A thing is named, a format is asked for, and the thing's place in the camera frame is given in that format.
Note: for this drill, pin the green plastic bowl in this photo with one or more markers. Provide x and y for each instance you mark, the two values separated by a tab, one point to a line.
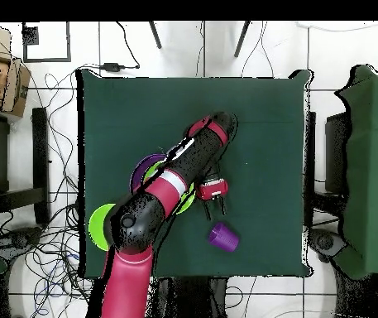
187	200
97	228

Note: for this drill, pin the purple plastic cup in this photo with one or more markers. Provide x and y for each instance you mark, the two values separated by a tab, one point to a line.
224	238

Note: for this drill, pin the purple plastic bowl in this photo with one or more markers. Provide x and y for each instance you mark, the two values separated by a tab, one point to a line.
139	172

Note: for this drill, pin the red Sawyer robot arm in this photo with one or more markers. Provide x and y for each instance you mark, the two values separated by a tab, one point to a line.
125	288

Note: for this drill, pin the grey stand foot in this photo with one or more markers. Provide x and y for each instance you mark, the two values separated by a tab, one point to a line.
326	243

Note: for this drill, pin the black tripod leg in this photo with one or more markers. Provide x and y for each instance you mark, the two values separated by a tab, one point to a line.
155	34
242	38

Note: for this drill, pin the black power adapter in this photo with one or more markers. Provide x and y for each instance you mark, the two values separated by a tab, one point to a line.
111	66

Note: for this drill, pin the black stand foot with knob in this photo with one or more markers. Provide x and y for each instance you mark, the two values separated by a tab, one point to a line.
20	238

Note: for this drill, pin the brown cardboard box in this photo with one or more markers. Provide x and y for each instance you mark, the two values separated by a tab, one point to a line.
13	89

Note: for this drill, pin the black bench frame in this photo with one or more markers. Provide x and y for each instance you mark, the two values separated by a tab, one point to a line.
41	165

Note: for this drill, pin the black square frame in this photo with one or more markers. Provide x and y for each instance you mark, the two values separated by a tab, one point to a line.
68	43

